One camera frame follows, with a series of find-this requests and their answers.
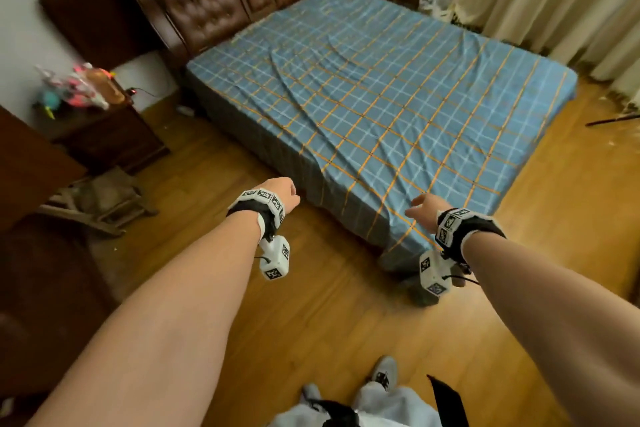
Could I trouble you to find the person's left hand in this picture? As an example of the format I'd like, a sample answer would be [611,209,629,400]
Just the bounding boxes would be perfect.
[255,177,301,228]

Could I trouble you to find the person's right hand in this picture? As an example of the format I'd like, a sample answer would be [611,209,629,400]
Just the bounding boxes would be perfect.
[405,193,453,235]

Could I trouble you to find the blue plaid bed sheet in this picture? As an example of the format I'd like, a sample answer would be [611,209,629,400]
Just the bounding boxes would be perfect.
[185,0,579,308]

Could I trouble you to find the person's left forearm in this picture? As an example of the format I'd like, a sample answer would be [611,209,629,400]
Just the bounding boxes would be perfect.
[27,211,261,427]

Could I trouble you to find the person's right forearm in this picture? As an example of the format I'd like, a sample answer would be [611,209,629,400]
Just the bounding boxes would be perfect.
[462,231,640,427]

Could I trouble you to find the person's right shoe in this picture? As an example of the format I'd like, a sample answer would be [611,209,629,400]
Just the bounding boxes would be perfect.
[371,356,399,390]

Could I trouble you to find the person's right leg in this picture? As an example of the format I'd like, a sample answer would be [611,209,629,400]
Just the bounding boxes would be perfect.
[352,381,442,427]

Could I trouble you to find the person's leg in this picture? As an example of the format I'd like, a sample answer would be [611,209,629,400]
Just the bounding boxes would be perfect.
[269,399,331,427]
[352,381,442,427]

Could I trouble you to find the person's left leg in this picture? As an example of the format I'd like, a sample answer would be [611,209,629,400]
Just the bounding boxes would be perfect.
[269,399,331,427]

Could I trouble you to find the small wooden chair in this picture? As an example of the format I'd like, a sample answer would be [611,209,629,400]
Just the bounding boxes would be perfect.
[37,166,160,238]

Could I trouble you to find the amber plastic bottle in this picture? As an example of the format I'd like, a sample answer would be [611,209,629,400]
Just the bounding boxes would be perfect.
[87,69,126,105]

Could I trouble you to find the black tripod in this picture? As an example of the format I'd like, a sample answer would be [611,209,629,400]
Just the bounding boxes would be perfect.
[585,113,640,127]

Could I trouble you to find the white lined trash bin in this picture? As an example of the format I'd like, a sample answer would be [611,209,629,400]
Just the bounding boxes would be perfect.
[419,0,453,22]

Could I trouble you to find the pink round plush toy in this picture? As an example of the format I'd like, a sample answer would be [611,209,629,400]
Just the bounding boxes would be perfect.
[65,90,109,111]

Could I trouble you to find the dark wooden wardrobe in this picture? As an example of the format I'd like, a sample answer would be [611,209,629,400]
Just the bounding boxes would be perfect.
[0,105,89,234]

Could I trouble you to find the teal plush toy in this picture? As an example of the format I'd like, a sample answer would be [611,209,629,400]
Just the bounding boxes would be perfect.
[35,91,61,120]

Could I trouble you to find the white black marker wrist camera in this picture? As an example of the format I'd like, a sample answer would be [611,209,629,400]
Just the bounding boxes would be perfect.
[226,189,291,282]
[419,207,507,298]

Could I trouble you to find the black body harness strap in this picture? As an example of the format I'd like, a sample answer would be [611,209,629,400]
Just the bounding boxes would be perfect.
[305,374,471,427]

